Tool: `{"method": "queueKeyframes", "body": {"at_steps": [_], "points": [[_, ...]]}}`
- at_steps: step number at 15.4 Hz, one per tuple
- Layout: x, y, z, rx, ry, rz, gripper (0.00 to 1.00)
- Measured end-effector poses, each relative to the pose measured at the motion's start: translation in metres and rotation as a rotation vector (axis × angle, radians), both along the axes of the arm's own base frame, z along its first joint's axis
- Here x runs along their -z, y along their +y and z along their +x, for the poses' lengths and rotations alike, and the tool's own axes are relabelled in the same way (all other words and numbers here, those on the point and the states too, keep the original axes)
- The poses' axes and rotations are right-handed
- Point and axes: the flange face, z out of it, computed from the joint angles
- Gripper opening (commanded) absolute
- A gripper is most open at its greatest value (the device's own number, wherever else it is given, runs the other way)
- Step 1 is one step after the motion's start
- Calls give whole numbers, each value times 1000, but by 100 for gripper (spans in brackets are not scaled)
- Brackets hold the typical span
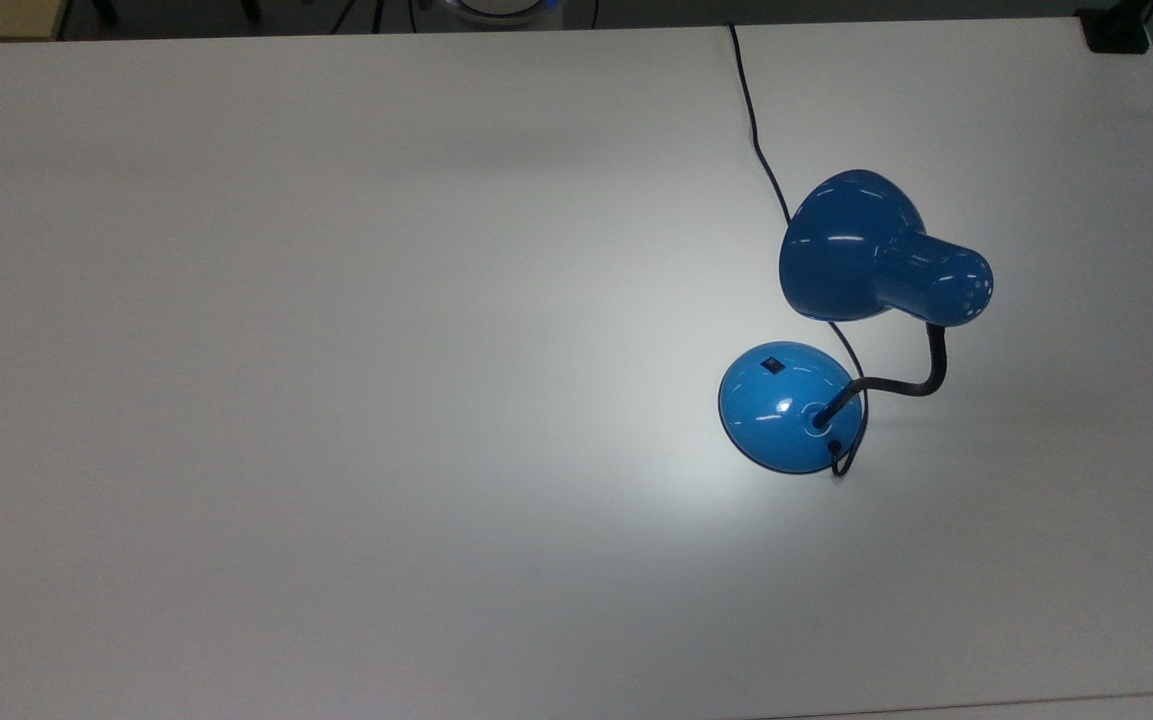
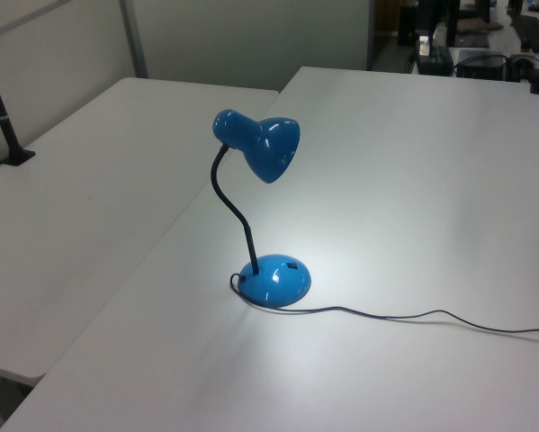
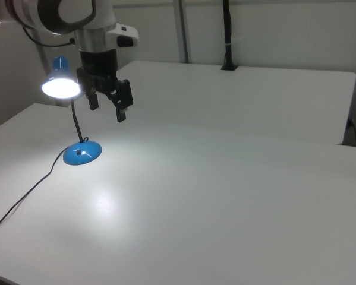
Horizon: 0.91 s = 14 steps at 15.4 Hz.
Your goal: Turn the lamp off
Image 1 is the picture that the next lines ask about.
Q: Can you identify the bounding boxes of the blue gooseneck desk lamp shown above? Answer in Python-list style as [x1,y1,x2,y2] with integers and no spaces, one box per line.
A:
[718,169,995,476]

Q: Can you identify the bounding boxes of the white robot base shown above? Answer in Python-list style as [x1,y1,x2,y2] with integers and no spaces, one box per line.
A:
[444,0,565,23]

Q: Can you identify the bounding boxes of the black table corner clamp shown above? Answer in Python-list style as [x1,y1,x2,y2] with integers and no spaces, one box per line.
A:
[1074,6,1153,55]

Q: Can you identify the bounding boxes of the black lamp power cable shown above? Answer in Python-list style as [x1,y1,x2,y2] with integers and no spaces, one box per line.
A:
[728,24,871,479]

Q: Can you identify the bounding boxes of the thin black floor cable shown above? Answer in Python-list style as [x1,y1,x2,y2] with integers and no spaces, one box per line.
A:
[332,0,419,33]

